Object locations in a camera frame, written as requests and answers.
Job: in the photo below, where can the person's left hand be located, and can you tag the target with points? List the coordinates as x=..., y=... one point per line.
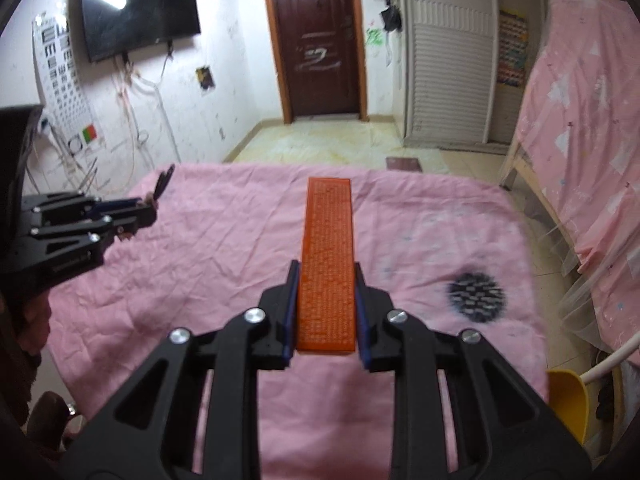
x=35, y=330

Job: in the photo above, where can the orange cardboard box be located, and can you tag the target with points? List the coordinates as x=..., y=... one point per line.
x=327, y=260

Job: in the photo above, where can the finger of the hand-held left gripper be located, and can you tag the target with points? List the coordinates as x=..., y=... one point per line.
x=120, y=206
x=75, y=255

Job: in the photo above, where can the eye chart poster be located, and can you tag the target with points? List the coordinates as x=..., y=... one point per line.
x=60, y=90

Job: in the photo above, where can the white slatted wardrobe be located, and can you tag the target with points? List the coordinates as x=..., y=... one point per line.
x=450, y=60

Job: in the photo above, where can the pink printed bed curtain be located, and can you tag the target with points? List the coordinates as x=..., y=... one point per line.
x=590, y=135

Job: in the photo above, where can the pink bedsheet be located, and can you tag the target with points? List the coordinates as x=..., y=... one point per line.
x=200, y=260

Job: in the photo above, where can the maroon square floor mat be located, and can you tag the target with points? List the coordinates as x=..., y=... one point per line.
x=402, y=164

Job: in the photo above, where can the small black hanging bag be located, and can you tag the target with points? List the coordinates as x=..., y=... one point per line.
x=391, y=18

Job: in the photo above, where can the wall mounted television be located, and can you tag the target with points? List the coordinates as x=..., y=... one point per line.
x=140, y=10

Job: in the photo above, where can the dark brown door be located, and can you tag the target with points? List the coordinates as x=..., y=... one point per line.
x=317, y=35

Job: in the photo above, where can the white metal chair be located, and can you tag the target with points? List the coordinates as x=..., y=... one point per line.
x=605, y=360

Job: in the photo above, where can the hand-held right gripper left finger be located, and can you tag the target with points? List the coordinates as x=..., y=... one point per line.
x=285, y=330

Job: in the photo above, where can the yellow plastic bin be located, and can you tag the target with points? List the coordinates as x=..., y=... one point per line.
x=567, y=395

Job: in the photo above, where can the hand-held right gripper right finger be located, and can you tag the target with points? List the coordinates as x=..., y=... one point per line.
x=364, y=330

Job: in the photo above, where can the small yellow black wall picture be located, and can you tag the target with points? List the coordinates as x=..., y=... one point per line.
x=205, y=78

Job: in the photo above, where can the colourful chart poster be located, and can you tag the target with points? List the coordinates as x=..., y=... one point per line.
x=512, y=45

